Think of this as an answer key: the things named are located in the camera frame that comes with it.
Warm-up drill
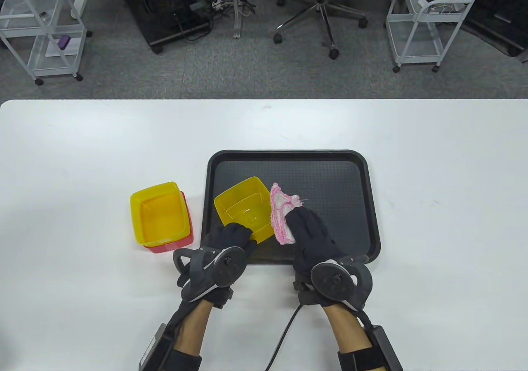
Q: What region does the person's right hand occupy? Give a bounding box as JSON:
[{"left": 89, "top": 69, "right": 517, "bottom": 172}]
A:
[{"left": 285, "top": 207, "right": 343, "bottom": 306}]

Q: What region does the person's left hand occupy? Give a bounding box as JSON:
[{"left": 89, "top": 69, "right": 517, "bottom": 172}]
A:
[{"left": 177, "top": 223, "right": 258, "bottom": 310}]

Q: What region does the amber yellow plastic food container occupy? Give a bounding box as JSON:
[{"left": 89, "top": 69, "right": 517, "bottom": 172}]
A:
[{"left": 214, "top": 176, "right": 276, "bottom": 246}]

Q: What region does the white pink dish cloth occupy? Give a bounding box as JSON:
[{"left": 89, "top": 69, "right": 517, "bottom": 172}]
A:
[{"left": 269, "top": 183, "right": 310, "bottom": 246}]

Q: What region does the pink plastic food container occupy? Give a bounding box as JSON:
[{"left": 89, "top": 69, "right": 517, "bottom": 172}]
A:
[{"left": 142, "top": 190, "right": 194, "bottom": 254}]

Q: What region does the lemon yellow plastic food container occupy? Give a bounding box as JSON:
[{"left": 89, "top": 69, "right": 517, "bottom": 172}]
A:
[{"left": 130, "top": 181, "right": 191, "bottom": 247}]

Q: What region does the person's left forearm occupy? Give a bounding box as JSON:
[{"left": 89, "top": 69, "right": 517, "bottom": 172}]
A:
[{"left": 173, "top": 301, "right": 213, "bottom": 355}]

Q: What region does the grey handheld controller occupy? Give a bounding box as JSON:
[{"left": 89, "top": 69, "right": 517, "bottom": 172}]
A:
[
  {"left": 172, "top": 245, "right": 248, "bottom": 303},
  {"left": 310, "top": 260, "right": 374, "bottom": 314}
]

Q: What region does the black plastic tray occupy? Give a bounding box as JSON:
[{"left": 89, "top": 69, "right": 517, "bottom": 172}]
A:
[{"left": 201, "top": 149, "right": 381, "bottom": 265}]

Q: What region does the black battery pack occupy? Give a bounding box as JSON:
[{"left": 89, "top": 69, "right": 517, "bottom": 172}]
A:
[
  {"left": 139, "top": 324, "right": 174, "bottom": 371},
  {"left": 369, "top": 325, "right": 403, "bottom": 371}
]

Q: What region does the clear plastic pole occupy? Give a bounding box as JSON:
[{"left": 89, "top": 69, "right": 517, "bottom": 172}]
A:
[{"left": 231, "top": 0, "right": 244, "bottom": 39}]

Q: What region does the black office chair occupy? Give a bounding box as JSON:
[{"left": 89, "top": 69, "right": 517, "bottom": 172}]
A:
[{"left": 273, "top": 0, "right": 384, "bottom": 60}]

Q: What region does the black equipment cart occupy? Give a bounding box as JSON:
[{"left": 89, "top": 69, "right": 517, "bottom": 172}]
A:
[{"left": 121, "top": 0, "right": 215, "bottom": 54}]

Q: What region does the white paper sheet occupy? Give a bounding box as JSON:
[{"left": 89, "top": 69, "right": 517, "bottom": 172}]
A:
[{"left": 45, "top": 37, "right": 81, "bottom": 57}]

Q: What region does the black equipment base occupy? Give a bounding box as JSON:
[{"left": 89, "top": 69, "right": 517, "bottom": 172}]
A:
[{"left": 460, "top": 0, "right": 528, "bottom": 58}]

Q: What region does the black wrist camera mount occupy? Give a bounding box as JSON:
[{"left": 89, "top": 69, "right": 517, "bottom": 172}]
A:
[{"left": 293, "top": 278, "right": 326, "bottom": 306}]

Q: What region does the black cable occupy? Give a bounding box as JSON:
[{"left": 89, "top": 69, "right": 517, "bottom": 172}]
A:
[{"left": 264, "top": 303, "right": 304, "bottom": 371}]

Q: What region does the black forearm strap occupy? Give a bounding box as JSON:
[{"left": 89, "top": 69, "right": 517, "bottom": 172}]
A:
[
  {"left": 165, "top": 348, "right": 203, "bottom": 371},
  {"left": 337, "top": 348, "right": 386, "bottom": 371}
]

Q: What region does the white wire utility cart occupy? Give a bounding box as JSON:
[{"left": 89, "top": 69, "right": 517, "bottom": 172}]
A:
[
  {"left": 386, "top": 0, "right": 489, "bottom": 73},
  {"left": 0, "top": 0, "right": 92, "bottom": 86}
]

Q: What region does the white device with cable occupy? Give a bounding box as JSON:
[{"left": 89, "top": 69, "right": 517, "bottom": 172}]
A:
[{"left": 417, "top": 0, "right": 467, "bottom": 14}]

